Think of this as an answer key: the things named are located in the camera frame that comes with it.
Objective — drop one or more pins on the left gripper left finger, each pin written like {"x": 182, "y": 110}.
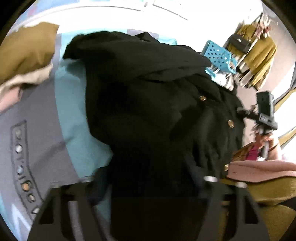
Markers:
{"x": 69, "y": 210}

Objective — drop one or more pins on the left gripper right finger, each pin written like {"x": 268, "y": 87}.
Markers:
{"x": 230, "y": 212}

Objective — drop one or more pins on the black coat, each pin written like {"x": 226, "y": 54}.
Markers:
{"x": 168, "y": 125}

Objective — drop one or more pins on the hanging mustard yellow clothes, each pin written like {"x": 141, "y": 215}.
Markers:
{"x": 253, "y": 68}

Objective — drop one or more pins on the person's right hand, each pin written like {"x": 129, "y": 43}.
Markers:
{"x": 261, "y": 140}

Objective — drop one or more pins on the teal plastic storage rack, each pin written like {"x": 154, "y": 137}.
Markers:
{"x": 221, "y": 59}

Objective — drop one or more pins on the teal grey patterned bedsheet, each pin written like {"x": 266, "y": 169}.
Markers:
{"x": 65, "y": 128}

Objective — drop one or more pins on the black bag on rack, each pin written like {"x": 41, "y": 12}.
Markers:
{"x": 240, "y": 43}

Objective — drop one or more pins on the pink folded garment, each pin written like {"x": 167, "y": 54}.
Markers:
{"x": 10, "y": 98}

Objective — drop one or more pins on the mustard yellow folded garment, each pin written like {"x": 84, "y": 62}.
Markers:
{"x": 27, "y": 49}

